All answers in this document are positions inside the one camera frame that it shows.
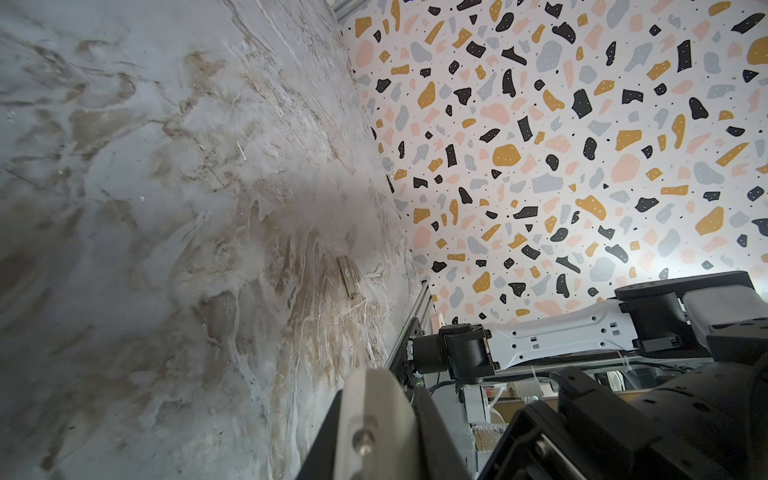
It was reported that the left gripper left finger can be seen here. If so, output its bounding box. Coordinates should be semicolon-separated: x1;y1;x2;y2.
296;390;342;480

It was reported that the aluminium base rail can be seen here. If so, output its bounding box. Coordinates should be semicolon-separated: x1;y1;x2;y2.
385;280;434;391

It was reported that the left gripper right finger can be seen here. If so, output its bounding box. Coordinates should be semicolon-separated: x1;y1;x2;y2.
411;387;471;480

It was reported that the white remote control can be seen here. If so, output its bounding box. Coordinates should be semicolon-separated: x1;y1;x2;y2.
333;369;421;480

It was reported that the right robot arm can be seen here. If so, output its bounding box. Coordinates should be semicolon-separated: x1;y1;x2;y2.
392;271;767;479

